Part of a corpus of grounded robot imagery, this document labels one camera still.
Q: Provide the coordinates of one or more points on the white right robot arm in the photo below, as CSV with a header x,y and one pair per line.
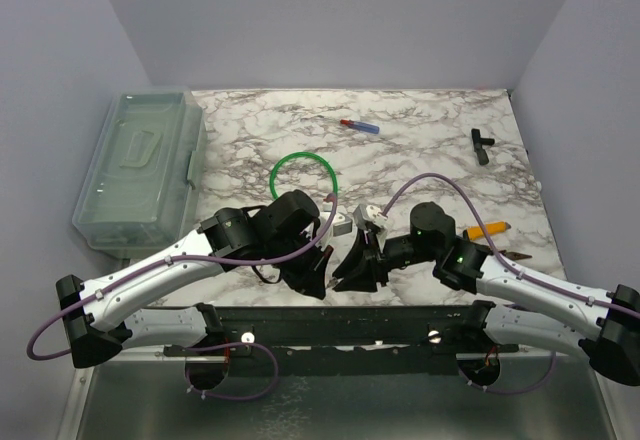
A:
x,y
523,306

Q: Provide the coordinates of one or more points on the yellow utility knife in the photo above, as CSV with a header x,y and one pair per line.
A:
x,y
477,232

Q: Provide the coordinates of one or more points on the yellow handled pliers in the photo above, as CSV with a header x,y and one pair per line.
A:
x,y
513,256

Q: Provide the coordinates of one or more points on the clear plastic storage box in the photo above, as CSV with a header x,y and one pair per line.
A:
x,y
142,187

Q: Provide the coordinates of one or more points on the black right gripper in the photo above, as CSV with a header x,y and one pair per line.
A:
x,y
356,265

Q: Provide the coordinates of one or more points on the blue red small screwdriver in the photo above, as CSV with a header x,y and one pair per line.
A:
x,y
360,126

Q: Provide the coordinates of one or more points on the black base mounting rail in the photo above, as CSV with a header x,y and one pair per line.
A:
x,y
341,341

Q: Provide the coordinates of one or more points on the green cable lock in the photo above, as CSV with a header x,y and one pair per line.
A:
x,y
300,164

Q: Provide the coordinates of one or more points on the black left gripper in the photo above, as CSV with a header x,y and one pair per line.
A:
x,y
318,268

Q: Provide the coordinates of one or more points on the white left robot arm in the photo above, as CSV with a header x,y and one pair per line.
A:
x,y
104,316

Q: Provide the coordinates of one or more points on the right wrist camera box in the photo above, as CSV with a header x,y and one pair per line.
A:
x,y
369,218

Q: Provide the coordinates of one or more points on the black T-shaped tool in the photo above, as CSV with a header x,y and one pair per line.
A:
x,y
479,144

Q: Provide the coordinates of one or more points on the spare silver keys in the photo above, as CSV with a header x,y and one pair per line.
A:
x,y
262,278

